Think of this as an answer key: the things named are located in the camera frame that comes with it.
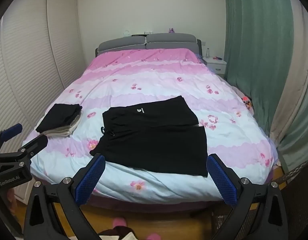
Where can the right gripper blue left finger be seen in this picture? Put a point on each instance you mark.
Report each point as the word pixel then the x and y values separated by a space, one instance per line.
pixel 77 192

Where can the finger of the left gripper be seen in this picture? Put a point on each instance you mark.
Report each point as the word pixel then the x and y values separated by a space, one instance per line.
pixel 7 134
pixel 32 148

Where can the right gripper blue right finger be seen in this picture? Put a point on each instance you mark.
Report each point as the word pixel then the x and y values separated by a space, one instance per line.
pixel 236 192

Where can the black pants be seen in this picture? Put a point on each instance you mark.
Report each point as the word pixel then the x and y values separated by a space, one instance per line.
pixel 163 137

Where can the folded beige garment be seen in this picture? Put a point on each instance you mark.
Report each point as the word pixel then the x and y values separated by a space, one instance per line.
pixel 65 131

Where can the folded black garment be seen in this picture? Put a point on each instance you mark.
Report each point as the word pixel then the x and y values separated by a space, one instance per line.
pixel 60 116

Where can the pink slipper left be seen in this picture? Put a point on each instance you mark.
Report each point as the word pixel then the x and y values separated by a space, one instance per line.
pixel 120 226

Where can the pink slipper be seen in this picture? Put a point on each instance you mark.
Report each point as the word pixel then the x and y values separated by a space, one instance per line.
pixel 153 236
pixel 120 226

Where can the colourful toy beside bed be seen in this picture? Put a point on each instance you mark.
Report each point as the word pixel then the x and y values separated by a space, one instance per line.
pixel 247 102

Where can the pink slipper right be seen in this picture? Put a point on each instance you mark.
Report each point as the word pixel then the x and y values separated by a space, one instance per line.
pixel 153 236

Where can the white louvered wardrobe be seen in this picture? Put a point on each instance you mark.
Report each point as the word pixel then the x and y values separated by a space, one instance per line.
pixel 40 56

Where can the pink floral duvet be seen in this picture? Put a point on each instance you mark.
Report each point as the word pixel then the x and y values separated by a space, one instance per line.
pixel 130 77

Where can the white nightstand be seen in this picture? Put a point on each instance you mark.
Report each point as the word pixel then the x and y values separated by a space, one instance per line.
pixel 216 66

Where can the clear plastic bottle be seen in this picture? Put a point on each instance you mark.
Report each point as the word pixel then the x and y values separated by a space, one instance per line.
pixel 207 53

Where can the beige sheer curtain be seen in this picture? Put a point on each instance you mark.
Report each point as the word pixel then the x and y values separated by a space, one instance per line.
pixel 297 79

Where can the green curtain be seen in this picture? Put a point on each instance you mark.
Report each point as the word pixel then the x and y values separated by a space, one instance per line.
pixel 258 51

